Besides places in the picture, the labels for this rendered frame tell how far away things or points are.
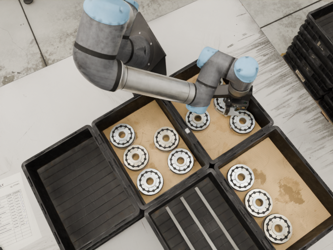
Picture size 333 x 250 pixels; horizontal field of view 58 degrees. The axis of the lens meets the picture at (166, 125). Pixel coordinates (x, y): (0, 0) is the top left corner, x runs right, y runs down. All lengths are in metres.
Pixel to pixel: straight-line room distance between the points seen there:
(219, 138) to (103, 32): 0.68
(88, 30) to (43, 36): 1.93
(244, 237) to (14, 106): 1.20
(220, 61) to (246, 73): 0.09
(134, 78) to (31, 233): 0.85
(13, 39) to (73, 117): 1.45
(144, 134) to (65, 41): 1.54
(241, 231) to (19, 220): 0.92
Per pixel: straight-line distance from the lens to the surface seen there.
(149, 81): 0.91
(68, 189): 1.28
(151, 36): 1.37
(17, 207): 1.50
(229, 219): 1.21
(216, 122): 1.28
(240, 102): 1.15
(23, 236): 1.48
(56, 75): 1.64
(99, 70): 0.83
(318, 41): 2.00
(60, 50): 2.61
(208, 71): 1.00
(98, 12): 0.80
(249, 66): 0.98
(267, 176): 1.26
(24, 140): 1.56
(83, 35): 0.83
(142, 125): 1.28
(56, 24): 2.77
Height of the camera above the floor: 2.02
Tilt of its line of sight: 70 degrees down
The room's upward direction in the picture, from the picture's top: 7 degrees counter-clockwise
